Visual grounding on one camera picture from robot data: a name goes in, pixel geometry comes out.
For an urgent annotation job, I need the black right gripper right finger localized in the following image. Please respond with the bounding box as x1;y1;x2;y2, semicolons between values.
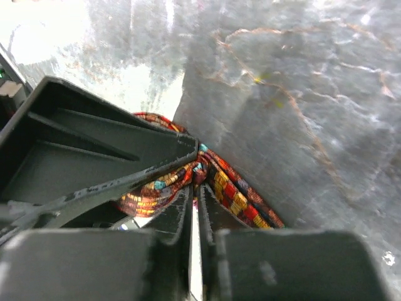
199;184;390;300

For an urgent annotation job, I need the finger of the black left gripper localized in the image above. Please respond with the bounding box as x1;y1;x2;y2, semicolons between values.
1;77;198;242

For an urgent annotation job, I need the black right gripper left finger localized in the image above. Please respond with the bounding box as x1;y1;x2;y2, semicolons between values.
1;187;193;300

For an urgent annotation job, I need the multicolour patchwork tie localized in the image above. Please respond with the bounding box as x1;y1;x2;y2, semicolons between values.
117;112;286;230

